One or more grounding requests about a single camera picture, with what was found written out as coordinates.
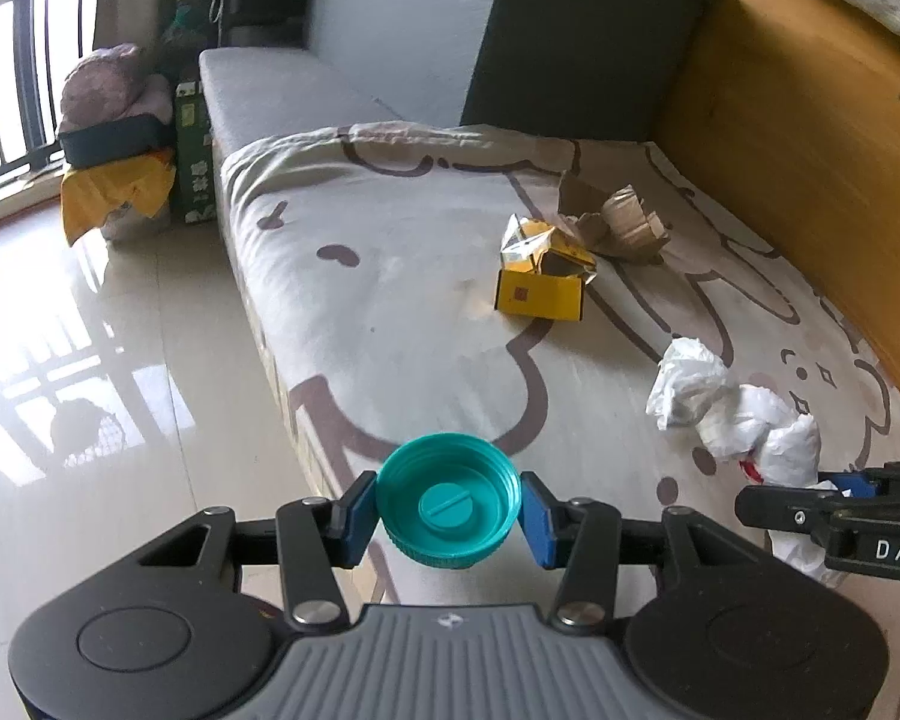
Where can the crumpled gold foil wrapper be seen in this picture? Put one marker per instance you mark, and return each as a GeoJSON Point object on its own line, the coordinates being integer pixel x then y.
{"type": "Point", "coordinates": [540, 244]}

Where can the wooden side board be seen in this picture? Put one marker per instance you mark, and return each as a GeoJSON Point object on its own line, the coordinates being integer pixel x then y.
{"type": "Point", "coordinates": [795, 127]}

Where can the green cardboard box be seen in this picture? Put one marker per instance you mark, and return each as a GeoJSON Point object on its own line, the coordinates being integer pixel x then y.
{"type": "Point", "coordinates": [193, 157]}

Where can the torn brown cardboard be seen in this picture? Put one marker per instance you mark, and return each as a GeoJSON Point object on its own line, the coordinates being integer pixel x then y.
{"type": "Point", "coordinates": [626, 225]}

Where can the white plastic bag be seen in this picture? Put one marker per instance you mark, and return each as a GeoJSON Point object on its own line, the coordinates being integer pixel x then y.
{"type": "Point", "coordinates": [772, 435]}

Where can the yellow cardboard box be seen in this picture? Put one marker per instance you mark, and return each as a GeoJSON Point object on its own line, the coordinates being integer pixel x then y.
{"type": "Point", "coordinates": [536, 296]}

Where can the dark grey backrest cushion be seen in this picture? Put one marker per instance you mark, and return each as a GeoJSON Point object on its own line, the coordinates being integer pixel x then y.
{"type": "Point", "coordinates": [570, 37]}

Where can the teal plastic bottle cap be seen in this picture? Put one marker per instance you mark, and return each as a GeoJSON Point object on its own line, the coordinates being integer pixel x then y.
{"type": "Point", "coordinates": [450, 502]}

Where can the dark storage basket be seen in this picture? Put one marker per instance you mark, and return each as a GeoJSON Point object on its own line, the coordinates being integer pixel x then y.
{"type": "Point", "coordinates": [112, 139]}

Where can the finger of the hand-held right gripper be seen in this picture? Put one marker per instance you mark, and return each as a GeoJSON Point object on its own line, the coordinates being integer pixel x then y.
{"type": "Point", "coordinates": [787, 508]}
{"type": "Point", "coordinates": [859, 484]}

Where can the crumpled white tissue paper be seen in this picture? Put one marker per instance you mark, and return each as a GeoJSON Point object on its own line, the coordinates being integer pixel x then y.
{"type": "Point", "coordinates": [686, 382]}

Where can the balcony railing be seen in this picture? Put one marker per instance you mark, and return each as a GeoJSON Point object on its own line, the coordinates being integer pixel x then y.
{"type": "Point", "coordinates": [15, 52]}

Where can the pink cloth bundle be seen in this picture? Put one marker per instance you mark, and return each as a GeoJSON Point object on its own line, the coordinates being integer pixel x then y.
{"type": "Point", "coordinates": [105, 86]}

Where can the printed beige blanket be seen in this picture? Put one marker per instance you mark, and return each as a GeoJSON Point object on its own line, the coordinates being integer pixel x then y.
{"type": "Point", "coordinates": [420, 315]}

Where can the teal patterned curtain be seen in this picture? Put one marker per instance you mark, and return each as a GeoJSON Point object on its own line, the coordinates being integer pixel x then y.
{"type": "Point", "coordinates": [191, 7]}

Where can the grey sofa bed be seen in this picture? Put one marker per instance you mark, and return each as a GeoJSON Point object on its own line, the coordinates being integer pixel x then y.
{"type": "Point", "coordinates": [270, 90]}

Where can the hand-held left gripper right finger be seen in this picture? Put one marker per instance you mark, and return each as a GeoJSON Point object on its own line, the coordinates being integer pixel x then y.
{"type": "Point", "coordinates": [538, 532]}

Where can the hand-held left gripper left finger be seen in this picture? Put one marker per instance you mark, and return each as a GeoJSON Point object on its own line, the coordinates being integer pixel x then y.
{"type": "Point", "coordinates": [358, 525]}

